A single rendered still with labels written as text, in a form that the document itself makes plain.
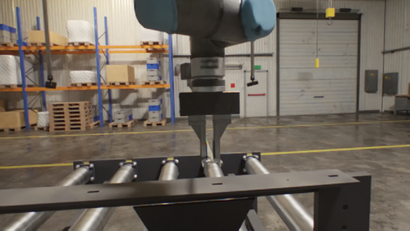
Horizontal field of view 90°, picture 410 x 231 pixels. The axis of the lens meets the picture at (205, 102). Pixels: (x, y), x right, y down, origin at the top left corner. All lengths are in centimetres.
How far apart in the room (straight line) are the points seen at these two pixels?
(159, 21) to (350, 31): 1247
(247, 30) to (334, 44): 1172
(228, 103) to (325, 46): 1138
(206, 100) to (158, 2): 23
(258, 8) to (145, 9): 17
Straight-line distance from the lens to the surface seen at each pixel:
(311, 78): 1124
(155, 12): 28
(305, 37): 1129
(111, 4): 1074
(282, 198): 112
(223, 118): 46
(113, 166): 167
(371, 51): 1335
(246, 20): 35
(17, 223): 121
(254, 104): 1006
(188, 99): 41
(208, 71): 43
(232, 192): 57
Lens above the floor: 143
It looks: 4 degrees down
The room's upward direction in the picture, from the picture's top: 1 degrees counter-clockwise
